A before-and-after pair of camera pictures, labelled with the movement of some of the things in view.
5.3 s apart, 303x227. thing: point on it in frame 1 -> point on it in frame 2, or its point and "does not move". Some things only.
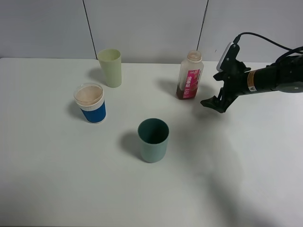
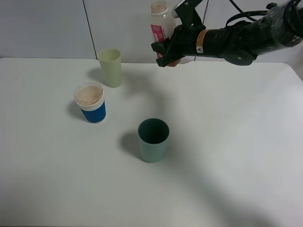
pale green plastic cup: x=110 y=60 does not move
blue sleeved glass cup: x=90 y=97 does not move
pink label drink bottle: x=191 y=75 -> x=162 y=23
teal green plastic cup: x=153 y=134 does not move
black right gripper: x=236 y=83 -> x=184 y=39
